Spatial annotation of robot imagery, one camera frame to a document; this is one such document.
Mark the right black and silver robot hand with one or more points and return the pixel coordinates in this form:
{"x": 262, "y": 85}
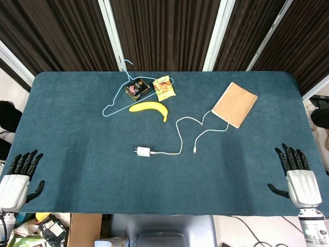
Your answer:
{"x": 303, "y": 187}

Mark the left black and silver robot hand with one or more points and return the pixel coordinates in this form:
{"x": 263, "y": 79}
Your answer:
{"x": 13, "y": 190}

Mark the white charger block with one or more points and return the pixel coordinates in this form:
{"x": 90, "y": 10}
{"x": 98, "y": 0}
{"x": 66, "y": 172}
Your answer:
{"x": 143, "y": 151}

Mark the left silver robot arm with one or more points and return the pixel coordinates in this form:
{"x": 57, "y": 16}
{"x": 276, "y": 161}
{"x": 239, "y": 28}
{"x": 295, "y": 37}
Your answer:
{"x": 9, "y": 221}

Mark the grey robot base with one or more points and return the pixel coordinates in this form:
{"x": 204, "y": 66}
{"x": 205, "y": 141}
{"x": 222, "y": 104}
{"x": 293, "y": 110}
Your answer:
{"x": 164, "y": 226}

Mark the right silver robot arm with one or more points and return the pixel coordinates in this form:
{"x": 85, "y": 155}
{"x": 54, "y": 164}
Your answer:
{"x": 312, "y": 226}

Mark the small yellow package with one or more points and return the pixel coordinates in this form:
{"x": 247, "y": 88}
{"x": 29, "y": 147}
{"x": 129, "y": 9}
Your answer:
{"x": 42, "y": 216}

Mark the green printed package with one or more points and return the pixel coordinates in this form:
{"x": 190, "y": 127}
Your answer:
{"x": 25, "y": 241}

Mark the black plastic package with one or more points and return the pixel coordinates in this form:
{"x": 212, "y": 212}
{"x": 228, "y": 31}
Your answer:
{"x": 52, "y": 231}

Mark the black bag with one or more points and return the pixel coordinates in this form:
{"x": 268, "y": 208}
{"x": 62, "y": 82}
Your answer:
{"x": 9, "y": 115}
{"x": 321, "y": 118}

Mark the teal table cloth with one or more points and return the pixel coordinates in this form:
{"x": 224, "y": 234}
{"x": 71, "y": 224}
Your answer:
{"x": 77, "y": 154}

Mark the brown cardboard box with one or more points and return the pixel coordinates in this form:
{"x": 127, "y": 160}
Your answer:
{"x": 84, "y": 229}

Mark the brown spiral notebook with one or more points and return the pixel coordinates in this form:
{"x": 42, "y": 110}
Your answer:
{"x": 235, "y": 104}

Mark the white plastic bag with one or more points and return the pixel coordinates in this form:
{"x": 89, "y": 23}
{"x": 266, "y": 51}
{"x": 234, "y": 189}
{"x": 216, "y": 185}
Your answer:
{"x": 110, "y": 243}

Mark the dark brown curtain panel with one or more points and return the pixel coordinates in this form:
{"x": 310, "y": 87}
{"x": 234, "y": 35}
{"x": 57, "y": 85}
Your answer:
{"x": 244, "y": 25}
{"x": 308, "y": 38}
{"x": 164, "y": 31}
{"x": 51, "y": 31}

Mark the yellow banana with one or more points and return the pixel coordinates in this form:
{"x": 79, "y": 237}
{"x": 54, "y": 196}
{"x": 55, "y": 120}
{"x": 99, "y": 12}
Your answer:
{"x": 149, "y": 106}

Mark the black printed tin can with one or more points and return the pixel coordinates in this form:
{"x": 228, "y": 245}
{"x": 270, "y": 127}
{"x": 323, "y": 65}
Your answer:
{"x": 137, "y": 88}

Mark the yellow snack bag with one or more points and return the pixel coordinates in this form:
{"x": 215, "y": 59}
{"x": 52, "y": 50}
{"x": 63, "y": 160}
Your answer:
{"x": 164, "y": 88}

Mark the white frame post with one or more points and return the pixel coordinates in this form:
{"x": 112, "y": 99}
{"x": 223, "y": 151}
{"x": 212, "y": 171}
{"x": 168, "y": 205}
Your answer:
{"x": 270, "y": 33}
{"x": 110, "y": 28}
{"x": 15, "y": 64}
{"x": 216, "y": 33}
{"x": 318, "y": 90}

